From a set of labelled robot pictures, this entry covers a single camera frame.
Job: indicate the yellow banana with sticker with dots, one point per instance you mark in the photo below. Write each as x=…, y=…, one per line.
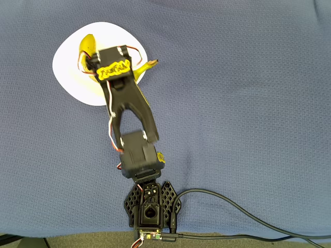
x=88, y=44

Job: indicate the white rounded plate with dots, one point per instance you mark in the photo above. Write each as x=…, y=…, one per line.
x=69, y=77

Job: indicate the green controller circuit board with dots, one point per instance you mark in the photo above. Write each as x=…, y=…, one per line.
x=150, y=236

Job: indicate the dark metal frame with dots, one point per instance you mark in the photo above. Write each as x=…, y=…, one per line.
x=7, y=238

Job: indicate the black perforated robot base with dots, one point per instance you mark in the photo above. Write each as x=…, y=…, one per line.
x=132, y=204

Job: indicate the blue textured cloth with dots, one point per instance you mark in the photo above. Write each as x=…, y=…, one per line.
x=258, y=155

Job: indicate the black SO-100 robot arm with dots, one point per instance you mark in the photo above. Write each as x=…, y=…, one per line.
x=124, y=90

